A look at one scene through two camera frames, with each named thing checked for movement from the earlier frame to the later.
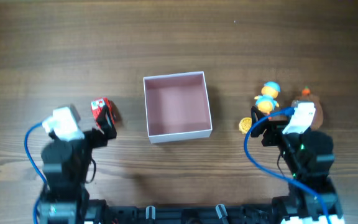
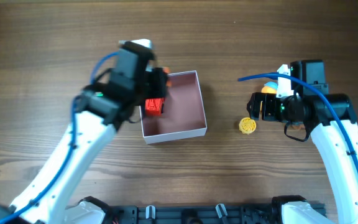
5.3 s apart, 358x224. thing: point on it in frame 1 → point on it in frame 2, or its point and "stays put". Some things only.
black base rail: x=97 y=211 stays put
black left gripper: x=106 y=127 → x=151 y=83
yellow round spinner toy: x=245 y=124 stays put
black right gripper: x=269 y=130 → x=268 y=106
